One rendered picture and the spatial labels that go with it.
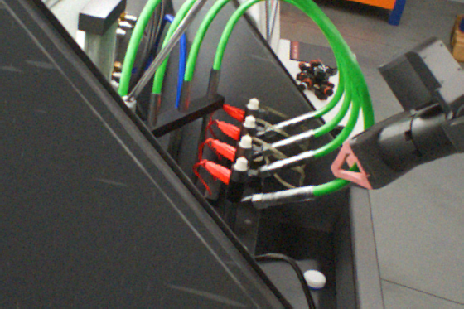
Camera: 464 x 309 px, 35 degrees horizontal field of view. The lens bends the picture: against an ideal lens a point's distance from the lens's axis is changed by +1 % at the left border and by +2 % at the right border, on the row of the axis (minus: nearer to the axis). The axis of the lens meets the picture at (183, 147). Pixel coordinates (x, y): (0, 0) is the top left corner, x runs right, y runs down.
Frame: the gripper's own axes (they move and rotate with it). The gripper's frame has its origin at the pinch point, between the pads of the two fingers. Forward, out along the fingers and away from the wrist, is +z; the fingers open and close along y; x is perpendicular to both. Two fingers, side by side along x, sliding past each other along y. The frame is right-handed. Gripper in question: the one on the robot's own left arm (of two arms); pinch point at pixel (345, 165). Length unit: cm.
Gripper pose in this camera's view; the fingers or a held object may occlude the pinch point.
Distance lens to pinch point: 97.3
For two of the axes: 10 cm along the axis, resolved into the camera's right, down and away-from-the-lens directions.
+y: -7.6, 3.8, -5.2
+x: 4.6, 8.9, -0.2
